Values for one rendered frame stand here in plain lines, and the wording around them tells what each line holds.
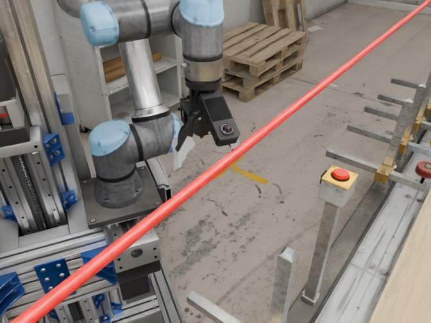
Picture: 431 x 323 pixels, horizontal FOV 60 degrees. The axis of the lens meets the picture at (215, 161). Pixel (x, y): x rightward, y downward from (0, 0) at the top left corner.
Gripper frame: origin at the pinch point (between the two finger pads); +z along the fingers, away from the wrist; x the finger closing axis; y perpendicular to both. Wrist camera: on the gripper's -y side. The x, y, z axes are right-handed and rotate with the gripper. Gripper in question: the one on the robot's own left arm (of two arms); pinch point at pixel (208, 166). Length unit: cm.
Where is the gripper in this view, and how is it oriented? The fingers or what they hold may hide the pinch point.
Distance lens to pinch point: 83.1
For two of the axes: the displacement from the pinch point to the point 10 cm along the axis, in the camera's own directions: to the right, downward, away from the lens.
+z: 0.0, 8.1, 5.8
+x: -9.2, 2.2, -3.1
